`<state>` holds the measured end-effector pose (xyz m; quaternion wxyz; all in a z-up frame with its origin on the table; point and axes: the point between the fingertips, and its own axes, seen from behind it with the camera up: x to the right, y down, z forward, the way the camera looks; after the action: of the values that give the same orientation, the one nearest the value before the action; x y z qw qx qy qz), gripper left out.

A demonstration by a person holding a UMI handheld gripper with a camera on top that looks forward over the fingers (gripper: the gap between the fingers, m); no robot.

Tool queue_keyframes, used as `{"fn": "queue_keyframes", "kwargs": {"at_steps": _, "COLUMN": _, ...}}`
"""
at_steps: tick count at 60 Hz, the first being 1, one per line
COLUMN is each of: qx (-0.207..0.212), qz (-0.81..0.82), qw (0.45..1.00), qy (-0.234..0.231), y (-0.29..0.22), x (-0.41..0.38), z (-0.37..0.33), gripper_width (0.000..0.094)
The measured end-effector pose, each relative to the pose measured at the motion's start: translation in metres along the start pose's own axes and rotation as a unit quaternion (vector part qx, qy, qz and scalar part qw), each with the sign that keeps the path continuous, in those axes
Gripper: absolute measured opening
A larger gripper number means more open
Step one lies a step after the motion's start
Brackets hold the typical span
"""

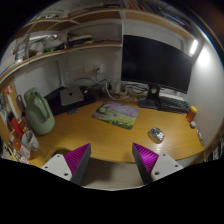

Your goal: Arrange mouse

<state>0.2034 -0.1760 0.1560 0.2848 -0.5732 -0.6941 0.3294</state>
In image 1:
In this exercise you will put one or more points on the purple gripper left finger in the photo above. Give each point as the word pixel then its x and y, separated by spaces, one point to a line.
pixel 70 166

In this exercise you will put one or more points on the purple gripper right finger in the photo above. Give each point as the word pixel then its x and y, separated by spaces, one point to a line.
pixel 153 166

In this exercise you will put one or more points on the silver computer mouse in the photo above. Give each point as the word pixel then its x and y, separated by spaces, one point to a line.
pixel 157 134

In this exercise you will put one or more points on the floral mouse pad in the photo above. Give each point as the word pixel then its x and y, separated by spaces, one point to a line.
pixel 120 115

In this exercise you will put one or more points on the white mug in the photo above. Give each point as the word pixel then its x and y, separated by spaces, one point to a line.
pixel 30 141

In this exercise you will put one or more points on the green plastic jug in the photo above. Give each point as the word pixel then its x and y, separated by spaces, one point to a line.
pixel 38 112

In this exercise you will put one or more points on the red box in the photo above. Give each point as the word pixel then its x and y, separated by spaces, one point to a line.
pixel 16 127

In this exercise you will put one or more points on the black keyboard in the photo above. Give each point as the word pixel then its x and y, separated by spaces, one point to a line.
pixel 173 105

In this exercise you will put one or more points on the orange pill bottle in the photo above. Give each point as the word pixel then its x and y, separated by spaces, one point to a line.
pixel 191 113

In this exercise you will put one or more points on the silver mini computer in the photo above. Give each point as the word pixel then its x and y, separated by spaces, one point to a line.
pixel 71 95

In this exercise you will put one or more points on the black computer monitor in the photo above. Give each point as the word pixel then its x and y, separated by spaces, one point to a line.
pixel 156 64

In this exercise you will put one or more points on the stack of books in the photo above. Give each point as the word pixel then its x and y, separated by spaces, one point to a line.
pixel 77 40

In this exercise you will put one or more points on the white wall socket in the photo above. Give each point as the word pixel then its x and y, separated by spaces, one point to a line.
pixel 93 68

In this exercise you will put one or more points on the wooden wall shelf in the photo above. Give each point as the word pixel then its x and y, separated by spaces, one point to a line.
pixel 41 28

